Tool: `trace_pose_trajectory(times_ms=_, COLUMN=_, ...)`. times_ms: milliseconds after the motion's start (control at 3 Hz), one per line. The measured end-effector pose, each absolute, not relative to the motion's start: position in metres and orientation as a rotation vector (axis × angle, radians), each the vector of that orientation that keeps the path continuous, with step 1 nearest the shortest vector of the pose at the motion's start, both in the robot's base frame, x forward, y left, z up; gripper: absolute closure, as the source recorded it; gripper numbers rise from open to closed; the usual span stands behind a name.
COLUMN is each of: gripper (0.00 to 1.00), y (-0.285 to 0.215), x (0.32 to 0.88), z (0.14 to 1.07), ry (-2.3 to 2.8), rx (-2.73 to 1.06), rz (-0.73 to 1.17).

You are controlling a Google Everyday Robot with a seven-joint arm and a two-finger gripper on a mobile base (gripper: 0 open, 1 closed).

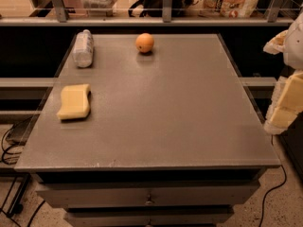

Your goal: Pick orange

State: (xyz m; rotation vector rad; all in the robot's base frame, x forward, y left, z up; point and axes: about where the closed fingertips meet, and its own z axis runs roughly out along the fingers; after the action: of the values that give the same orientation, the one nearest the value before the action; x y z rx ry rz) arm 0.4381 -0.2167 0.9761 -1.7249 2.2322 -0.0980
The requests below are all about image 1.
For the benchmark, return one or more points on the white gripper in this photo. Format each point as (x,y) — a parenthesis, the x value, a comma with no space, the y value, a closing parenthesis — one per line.
(294,46)

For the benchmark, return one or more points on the orange fruit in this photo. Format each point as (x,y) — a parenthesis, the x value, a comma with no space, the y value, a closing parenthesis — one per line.
(144,42)

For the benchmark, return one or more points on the printed plastic bag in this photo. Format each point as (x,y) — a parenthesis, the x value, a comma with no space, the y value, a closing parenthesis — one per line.
(228,8)

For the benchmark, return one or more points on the dark bag on shelf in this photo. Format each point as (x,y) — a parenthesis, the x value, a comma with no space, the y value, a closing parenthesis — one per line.
(154,8)

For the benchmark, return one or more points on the grey cabinet with drawers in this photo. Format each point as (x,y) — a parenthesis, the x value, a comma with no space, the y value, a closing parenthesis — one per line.
(171,139)

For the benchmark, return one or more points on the clear plastic container on shelf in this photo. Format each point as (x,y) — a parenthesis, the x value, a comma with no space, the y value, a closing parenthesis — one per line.
(102,8)

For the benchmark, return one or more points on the clear plastic water bottle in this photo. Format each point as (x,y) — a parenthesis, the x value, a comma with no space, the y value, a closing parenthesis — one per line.
(83,49)

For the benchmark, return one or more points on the yellow sponge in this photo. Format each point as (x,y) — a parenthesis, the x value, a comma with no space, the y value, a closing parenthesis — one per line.
(74,102)

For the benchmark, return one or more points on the grey metal shelf rail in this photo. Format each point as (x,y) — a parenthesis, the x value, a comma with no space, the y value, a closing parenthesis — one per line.
(72,13)

